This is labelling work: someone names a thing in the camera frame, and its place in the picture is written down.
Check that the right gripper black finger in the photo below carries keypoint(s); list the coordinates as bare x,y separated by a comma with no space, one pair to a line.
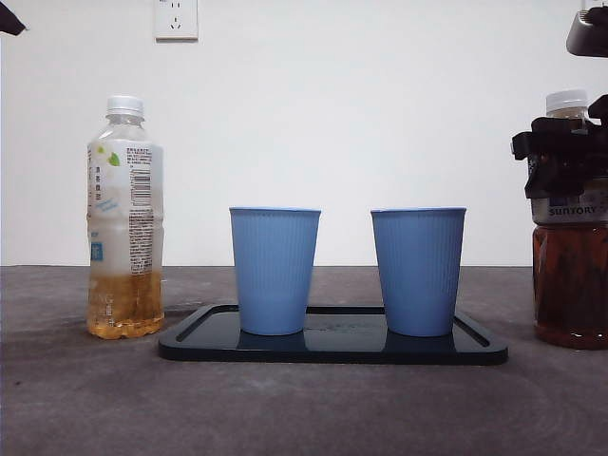
526,146

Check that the dark oolong tea bottle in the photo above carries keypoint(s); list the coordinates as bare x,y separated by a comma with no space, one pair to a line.
570,285

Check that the pale jasmine tea bottle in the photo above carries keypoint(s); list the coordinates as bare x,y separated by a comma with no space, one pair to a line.
126,214

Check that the blue ribbed plastic cup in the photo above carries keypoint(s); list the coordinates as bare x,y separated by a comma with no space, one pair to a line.
273,271
418,271

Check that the dark rectangular tray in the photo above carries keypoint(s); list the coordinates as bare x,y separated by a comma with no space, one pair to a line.
332,352

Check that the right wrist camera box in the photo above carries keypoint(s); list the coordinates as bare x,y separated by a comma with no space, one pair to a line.
589,35

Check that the white wall socket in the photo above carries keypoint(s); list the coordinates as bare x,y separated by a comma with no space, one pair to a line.
176,21

